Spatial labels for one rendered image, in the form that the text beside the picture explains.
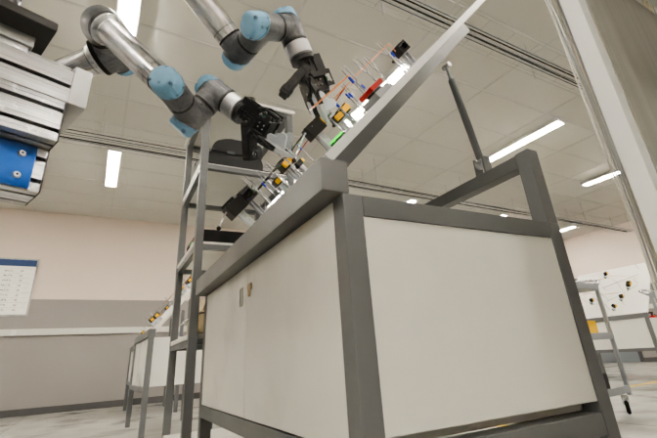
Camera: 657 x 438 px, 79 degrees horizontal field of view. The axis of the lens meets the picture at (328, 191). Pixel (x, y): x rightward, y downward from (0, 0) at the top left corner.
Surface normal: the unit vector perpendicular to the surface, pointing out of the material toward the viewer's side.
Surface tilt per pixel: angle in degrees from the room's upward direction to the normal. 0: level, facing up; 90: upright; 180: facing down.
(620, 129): 90
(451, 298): 90
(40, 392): 90
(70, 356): 90
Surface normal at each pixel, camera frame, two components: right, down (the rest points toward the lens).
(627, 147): -0.87, -0.14
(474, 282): 0.46, -0.36
